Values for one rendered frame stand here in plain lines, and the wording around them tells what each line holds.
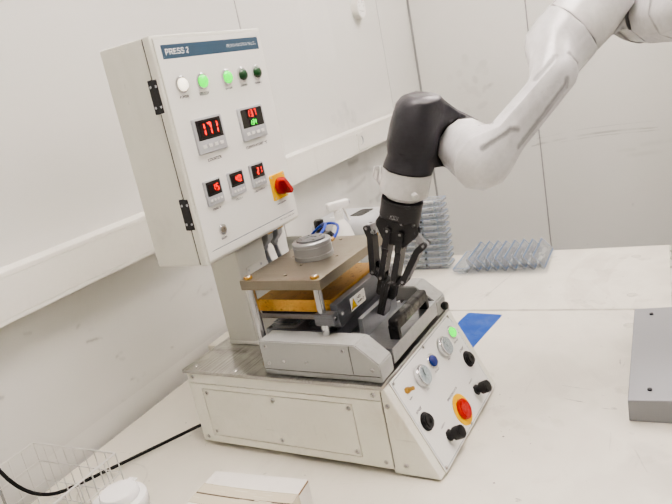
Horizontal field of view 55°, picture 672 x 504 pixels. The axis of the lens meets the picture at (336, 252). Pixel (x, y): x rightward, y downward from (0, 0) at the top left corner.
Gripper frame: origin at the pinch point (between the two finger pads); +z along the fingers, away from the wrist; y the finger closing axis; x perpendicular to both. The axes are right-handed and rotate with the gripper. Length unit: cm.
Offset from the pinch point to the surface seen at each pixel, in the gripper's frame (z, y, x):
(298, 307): 3.0, -13.3, -10.0
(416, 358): 8.4, 9.3, -3.6
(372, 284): 0.3, -4.4, 3.0
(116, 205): 3, -73, 3
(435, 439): 17.1, 18.0, -12.2
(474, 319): 27, 7, 50
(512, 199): 53, -25, 240
